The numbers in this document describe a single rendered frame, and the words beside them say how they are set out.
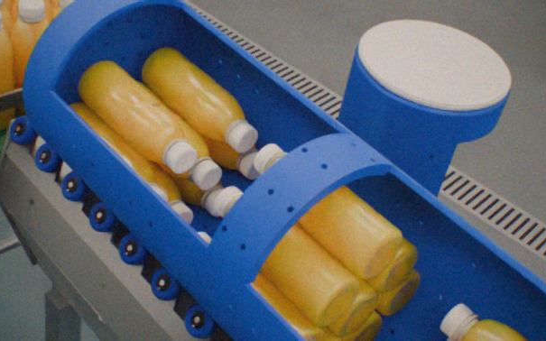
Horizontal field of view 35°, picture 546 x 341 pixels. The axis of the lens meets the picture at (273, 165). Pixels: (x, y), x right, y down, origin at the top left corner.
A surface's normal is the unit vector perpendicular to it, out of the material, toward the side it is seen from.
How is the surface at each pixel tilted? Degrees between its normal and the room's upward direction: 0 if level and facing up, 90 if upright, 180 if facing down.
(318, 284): 42
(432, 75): 0
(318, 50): 0
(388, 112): 90
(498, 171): 0
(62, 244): 71
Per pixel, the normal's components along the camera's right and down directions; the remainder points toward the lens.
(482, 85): 0.16, -0.76
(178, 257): -0.74, 0.37
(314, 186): -0.09, -0.61
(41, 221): -0.64, 0.06
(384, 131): -0.58, 0.44
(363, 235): -0.35, -0.38
